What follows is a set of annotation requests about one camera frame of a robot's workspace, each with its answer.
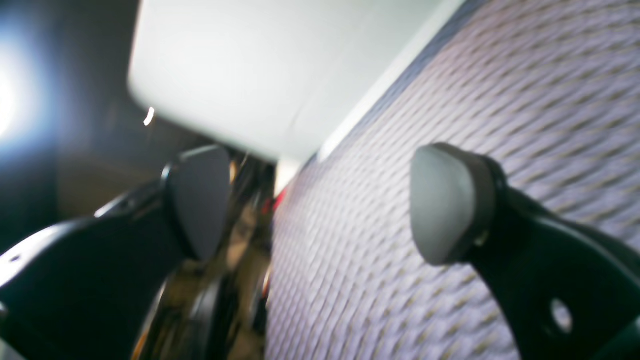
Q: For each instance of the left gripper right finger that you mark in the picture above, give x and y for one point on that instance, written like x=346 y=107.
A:
x=567 y=292

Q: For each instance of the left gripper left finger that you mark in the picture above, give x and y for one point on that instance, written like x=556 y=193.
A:
x=82 y=289

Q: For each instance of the patterned grey fan tablecloth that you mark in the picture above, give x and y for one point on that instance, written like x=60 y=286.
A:
x=547 y=88

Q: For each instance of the grey plastic bin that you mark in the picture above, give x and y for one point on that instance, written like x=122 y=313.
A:
x=279 y=78

